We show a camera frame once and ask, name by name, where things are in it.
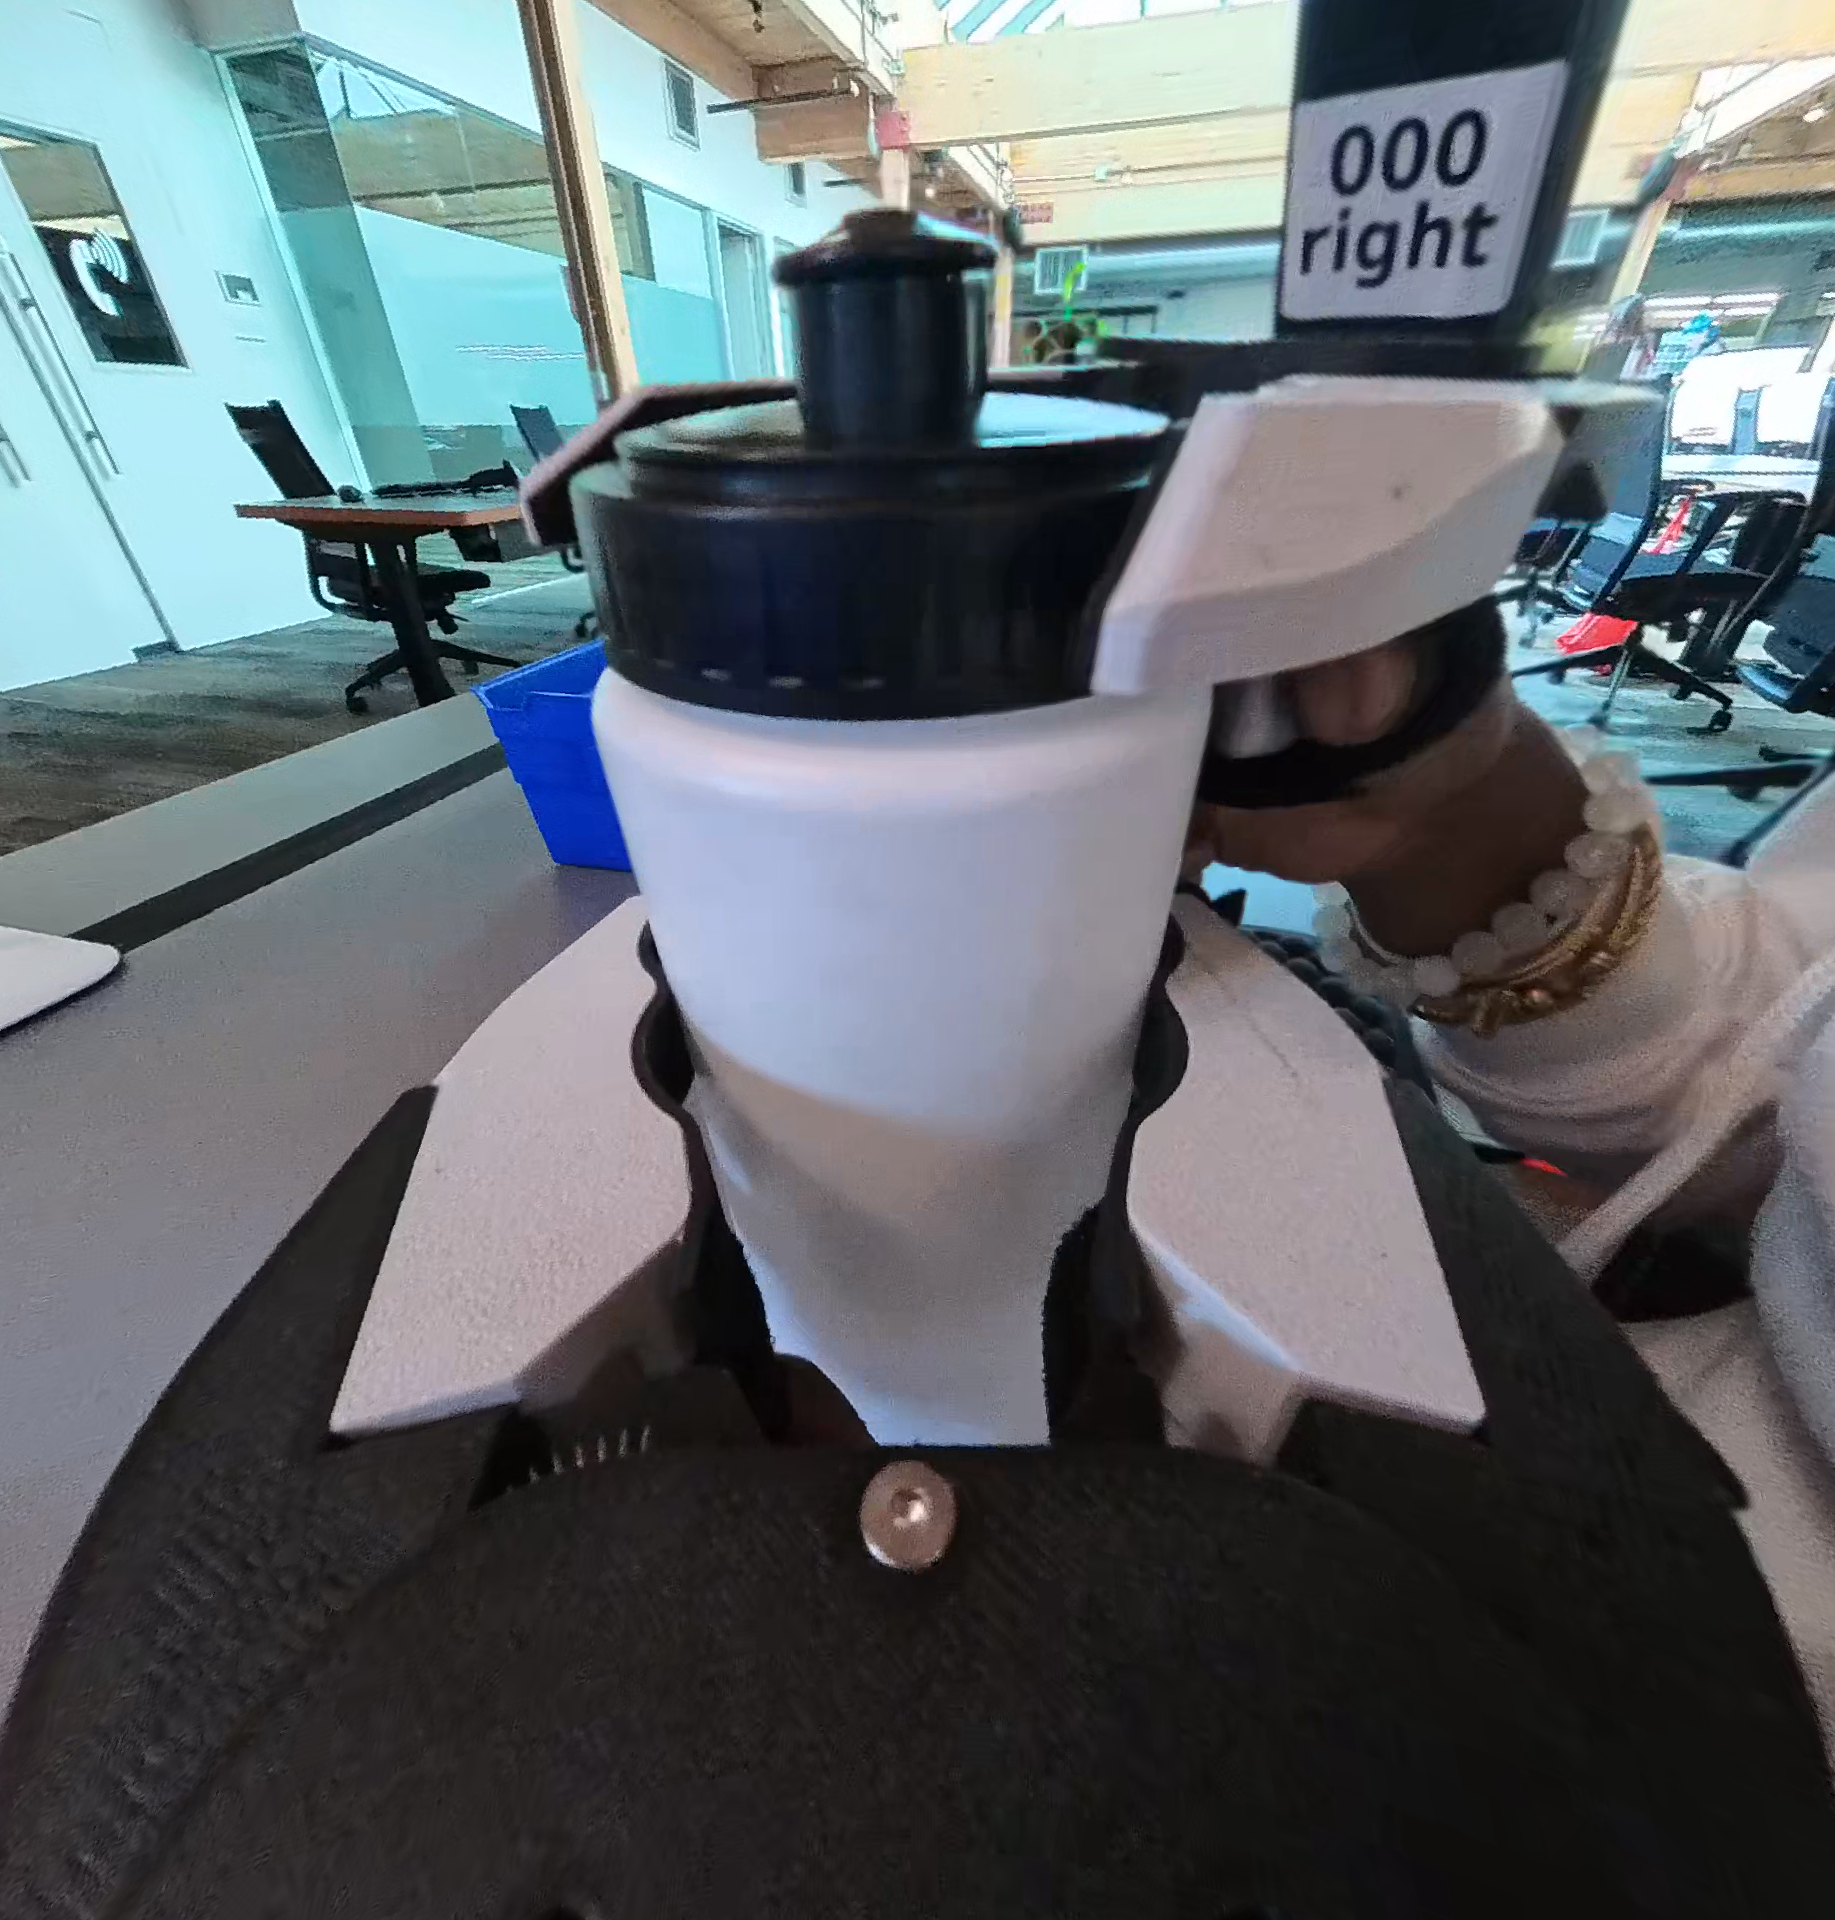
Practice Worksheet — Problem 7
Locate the black ribbed bottle lid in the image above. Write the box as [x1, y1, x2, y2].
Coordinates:
[573, 209, 1173, 720]

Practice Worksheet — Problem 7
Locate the wooden top office desk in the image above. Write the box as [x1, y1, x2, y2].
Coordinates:
[234, 494, 529, 707]

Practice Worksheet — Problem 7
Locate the instruction sign on white stand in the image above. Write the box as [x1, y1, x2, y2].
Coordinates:
[0, 918, 120, 1060]

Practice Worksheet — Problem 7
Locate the white door with window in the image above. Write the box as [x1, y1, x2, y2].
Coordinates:
[0, 107, 181, 677]

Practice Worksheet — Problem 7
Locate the blue plastic bin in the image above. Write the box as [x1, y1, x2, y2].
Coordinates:
[474, 643, 637, 872]

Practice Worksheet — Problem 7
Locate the gold bracelet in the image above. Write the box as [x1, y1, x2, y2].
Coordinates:
[1413, 830, 1666, 1040]

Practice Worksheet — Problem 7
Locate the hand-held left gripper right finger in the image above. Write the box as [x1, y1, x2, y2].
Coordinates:
[1127, 893, 1492, 1467]

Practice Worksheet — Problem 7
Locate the person's right forearm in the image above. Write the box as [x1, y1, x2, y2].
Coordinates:
[1420, 856, 1812, 1187]

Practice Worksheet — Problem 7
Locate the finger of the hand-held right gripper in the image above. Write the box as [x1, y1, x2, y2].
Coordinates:
[1089, 378, 1571, 701]
[521, 378, 804, 552]

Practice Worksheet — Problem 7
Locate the person's right hand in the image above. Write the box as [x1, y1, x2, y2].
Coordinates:
[1177, 643, 1609, 963]

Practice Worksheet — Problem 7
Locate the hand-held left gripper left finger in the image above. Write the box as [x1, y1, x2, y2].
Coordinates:
[329, 918, 713, 1447]

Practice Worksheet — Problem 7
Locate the white plastic bottle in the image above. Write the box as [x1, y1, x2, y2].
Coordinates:
[592, 676, 1215, 1450]

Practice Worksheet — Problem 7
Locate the black office chair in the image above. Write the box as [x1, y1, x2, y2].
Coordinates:
[1509, 479, 1746, 739]
[509, 402, 608, 641]
[1652, 382, 1835, 869]
[227, 402, 521, 717]

